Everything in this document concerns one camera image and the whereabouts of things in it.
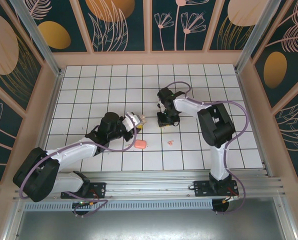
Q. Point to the pink earbud charging case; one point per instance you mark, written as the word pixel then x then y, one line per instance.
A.
pixel 140 144

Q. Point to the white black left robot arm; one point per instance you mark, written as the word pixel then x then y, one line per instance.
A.
pixel 71 151

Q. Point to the aluminium frame post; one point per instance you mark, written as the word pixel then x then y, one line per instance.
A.
pixel 256 32
pixel 36 32

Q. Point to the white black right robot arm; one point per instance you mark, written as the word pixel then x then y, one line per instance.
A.
pixel 219 160

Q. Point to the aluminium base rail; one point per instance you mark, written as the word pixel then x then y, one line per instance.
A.
pixel 149 186

